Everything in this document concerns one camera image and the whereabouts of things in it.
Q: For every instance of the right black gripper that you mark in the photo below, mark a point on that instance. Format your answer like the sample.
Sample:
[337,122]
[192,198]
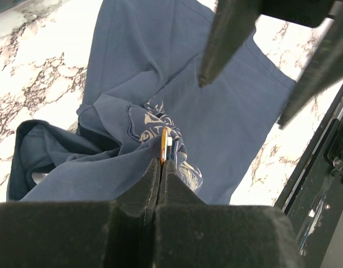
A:
[234,21]

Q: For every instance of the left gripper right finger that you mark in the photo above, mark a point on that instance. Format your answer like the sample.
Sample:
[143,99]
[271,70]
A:
[173,191]

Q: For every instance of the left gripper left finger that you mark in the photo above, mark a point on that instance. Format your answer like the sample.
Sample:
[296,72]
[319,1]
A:
[140,199]

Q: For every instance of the yellow round badge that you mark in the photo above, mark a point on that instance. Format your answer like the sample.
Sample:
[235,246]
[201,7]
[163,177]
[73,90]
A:
[166,145]

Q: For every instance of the blue printed tank top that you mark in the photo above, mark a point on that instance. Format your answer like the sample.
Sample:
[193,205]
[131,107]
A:
[141,79]

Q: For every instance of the teal plastic fruit container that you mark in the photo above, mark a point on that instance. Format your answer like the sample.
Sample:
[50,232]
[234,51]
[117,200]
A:
[26,6]

